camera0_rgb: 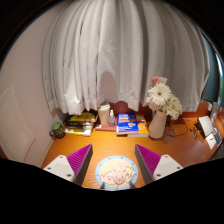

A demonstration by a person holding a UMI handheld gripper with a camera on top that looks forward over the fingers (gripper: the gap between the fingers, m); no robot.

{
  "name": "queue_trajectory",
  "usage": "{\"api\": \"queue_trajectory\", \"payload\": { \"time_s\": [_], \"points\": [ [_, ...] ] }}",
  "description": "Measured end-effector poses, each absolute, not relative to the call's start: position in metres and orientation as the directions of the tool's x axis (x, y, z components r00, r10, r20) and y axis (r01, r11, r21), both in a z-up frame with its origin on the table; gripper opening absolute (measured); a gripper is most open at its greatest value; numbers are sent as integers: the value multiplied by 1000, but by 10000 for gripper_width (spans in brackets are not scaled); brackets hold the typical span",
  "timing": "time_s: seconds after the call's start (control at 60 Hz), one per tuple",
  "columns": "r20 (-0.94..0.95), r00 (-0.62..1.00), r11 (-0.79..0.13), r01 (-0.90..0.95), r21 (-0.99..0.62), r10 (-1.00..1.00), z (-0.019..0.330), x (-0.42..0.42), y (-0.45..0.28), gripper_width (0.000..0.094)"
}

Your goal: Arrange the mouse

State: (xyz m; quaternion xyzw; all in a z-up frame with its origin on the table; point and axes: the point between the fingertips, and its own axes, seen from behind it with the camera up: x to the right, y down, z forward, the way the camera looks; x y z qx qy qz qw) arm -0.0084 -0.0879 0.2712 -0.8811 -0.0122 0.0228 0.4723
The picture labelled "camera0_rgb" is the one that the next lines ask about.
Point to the dark book with yellow text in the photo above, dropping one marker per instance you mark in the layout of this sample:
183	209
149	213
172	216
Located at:
76	124

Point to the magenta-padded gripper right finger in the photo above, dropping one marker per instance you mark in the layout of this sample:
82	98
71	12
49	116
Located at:
166	166

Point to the beige lidded cup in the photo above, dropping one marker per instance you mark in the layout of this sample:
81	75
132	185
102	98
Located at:
103	115

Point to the round cartoon mouse pad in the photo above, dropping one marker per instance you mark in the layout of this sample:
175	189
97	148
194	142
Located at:
103	176

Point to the red-brown thin book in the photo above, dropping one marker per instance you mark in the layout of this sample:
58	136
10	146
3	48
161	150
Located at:
104	127

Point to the white curtain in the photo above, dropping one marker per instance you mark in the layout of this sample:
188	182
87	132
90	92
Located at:
123	50

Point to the white and pink flowers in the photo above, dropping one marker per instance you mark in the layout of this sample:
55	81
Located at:
160	95

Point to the clear sanitizer bottle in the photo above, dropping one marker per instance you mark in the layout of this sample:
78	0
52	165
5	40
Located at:
111	119

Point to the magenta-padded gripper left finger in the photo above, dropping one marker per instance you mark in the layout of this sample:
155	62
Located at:
60	166

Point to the yellow and white book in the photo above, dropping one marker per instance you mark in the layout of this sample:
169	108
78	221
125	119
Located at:
78	131

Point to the silver laptop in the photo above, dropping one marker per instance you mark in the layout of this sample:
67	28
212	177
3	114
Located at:
206	125

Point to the white paper sheet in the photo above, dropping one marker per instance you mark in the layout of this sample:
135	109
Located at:
210	141

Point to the white ceramic jug vase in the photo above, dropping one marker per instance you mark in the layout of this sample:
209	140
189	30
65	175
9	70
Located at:
157	126

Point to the pink computer mouse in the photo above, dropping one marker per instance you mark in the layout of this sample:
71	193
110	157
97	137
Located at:
119	173

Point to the blue book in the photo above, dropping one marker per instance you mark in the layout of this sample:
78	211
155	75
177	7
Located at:
126	124

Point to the dark green mug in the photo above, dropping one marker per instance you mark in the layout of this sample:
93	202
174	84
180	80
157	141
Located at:
57	130

